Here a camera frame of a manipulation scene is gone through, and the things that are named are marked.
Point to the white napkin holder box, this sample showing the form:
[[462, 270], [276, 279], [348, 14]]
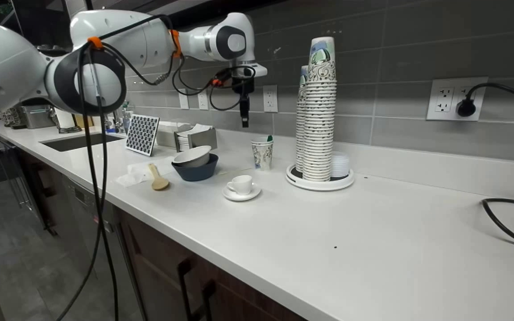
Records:
[[184, 137]]

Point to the short paper cup stack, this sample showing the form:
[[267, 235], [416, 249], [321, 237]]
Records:
[[300, 117]]

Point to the white wall power outlet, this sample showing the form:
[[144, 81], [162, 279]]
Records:
[[446, 94]]

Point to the white bowl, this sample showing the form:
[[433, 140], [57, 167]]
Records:
[[193, 158]]

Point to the white light switch plate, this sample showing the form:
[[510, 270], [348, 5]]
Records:
[[269, 99]]

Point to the round white cup tray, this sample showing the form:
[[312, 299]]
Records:
[[319, 185]]

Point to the checkered calibration board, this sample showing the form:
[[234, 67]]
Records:
[[141, 135]]

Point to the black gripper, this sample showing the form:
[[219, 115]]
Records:
[[241, 83]]

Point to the tall paper cup stack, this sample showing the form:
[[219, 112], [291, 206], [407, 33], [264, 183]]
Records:
[[319, 108]]

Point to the white espresso cup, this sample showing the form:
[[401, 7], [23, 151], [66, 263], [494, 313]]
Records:
[[241, 185]]

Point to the crumpled clear plastic wrap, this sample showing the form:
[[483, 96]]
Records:
[[135, 174]]

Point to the dark blue bowl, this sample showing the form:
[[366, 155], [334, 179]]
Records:
[[198, 174]]

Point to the black sink basin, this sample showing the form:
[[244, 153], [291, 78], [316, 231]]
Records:
[[78, 142]]

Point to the patterned paper coffee cup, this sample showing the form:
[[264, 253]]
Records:
[[262, 155]]

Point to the small white lid cup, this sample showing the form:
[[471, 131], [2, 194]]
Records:
[[339, 167]]

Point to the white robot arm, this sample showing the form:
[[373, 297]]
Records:
[[107, 44]]

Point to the wooden spoon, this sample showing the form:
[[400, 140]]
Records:
[[157, 181]]

